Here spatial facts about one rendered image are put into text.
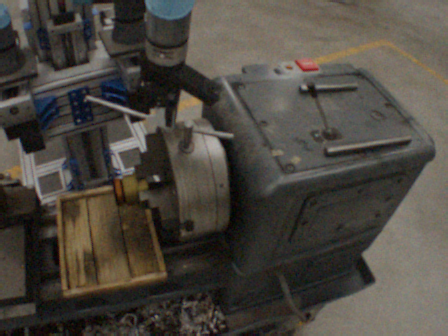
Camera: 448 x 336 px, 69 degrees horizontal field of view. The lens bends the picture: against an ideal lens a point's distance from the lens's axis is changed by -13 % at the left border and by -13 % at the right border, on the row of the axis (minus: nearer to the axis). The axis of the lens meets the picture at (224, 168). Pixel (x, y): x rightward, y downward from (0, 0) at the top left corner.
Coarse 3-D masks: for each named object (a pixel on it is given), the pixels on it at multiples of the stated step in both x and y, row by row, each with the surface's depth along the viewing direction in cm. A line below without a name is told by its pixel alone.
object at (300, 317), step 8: (272, 272) 114; (280, 272) 112; (280, 280) 111; (288, 288) 112; (288, 296) 113; (288, 304) 116; (296, 312) 118; (304, 312) 145; (312, 312) 150; (288, 320) 147; (296, 320) 150; (304, 320) 125; (312, 320) 159; (256, 328) 163; (280, 328) 154; (288, 328) 156
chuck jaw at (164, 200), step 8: (144, 192) 93; (152, 192) 93; (160, 192) 93; (168, 192) 93; (144, 200) 91; (152, 200) 91; (160, 200) 91; (168, 200) 91; (144, 208) 93; (152, 208) 90; (160, 208) 89; (168, 208) 90; (152, 216) 92; (160, 216) 91; (168, 216) 88; (176, 216) 88; (168, 224) 89; (176, 224) 90; (184, 224) 88; (192, 224) 89
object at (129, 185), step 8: (128, 176) 93; (112, 184) 92; (120, 184) 92; (128, 184) 92; (136, 184) 92; (144, 184) 94; (120, 192) 91; (128, 192) 91; (136, 192) 92; (120, 200) 92; (128, 200) 92; (136, 200) 93
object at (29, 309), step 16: (32, 224) 102; (32, 240) 98; (32, 256) 95; (32, 272) 91; (32, 288) 88; (16, 304) 84; (32, 304) 85; (0, 320) 82; (16, 320) 84; (32, 320) 86
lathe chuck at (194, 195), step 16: (160, 128) 92; (176, 144) 86; (176, 160) 84; (192, 160) 85; (208, 160) 86; (160, 176) 110; (176, 176) 84; (192, 176) 84; (208, 176) 85; (176, 192) 84; (192, 192) 85; (208, 192) 86; (176, 208) 89; (192, 208) 86; (208, 208) 87; (208, 224) 90
